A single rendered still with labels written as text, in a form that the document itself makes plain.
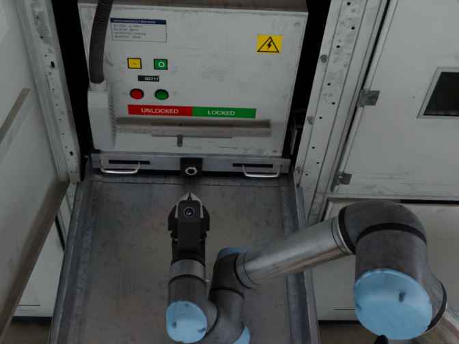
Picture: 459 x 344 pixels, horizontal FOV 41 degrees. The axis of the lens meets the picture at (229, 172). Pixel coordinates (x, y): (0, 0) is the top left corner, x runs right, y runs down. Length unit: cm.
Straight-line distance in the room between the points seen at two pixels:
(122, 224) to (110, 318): 26
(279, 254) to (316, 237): 9
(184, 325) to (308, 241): 27
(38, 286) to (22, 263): 62
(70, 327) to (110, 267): 18
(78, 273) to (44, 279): 62
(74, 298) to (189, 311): 44
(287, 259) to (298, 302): 35
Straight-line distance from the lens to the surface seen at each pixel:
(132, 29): 140
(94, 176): 173
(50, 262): 207
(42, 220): 167
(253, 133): 156
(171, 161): 168
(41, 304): 233
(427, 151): 166
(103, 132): 147
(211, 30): 139
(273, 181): 173
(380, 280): 98
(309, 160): 164
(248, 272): 125
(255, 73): 147
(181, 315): 116
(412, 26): 136
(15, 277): 159
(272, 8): 137
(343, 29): 136
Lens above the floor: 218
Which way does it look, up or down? 50 degrees down
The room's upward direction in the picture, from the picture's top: 5 degrees clockwise
